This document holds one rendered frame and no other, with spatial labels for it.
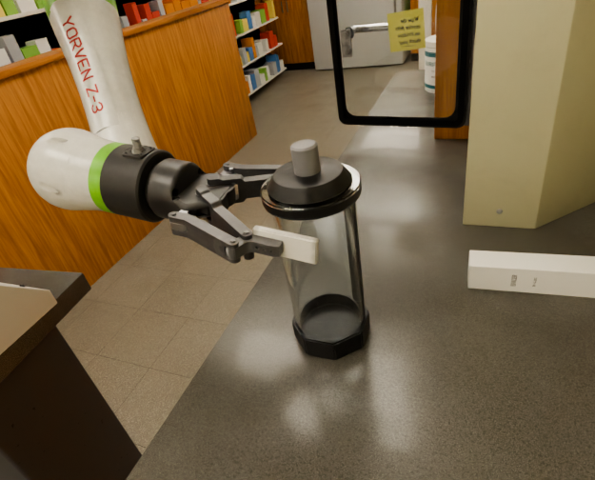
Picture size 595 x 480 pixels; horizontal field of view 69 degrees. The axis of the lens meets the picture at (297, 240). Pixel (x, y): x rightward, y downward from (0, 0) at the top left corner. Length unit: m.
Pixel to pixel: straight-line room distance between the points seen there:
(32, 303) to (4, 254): 1.56
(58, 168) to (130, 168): 0.10
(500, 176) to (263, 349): 0.45
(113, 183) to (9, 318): 0.33
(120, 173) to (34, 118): 1.92
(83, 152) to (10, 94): 1.82
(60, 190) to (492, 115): 0.60
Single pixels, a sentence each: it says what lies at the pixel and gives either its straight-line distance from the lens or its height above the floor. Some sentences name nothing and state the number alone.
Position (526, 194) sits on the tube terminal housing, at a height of 1.00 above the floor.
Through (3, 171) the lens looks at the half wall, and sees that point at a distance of 2.35.
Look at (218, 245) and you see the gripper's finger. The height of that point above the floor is 1.14.
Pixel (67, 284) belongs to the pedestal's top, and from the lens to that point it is 0.89.
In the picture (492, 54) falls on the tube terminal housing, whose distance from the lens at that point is 0.68.
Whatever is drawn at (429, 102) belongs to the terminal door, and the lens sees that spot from 1.04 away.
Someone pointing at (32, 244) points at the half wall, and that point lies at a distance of 2.44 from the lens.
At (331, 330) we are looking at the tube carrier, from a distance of 0.53.
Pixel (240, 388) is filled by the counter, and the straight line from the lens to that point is 0.57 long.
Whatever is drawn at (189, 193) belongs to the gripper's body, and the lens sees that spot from 0.52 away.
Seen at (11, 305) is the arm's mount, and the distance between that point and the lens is 0.80.
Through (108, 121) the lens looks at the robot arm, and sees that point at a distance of 0.76.
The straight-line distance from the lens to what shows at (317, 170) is 0.45.
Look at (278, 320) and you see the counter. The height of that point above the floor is 0.94.
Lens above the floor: 1.37
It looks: 34 degrees down
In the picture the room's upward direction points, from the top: 11 degrees counter-clockwise
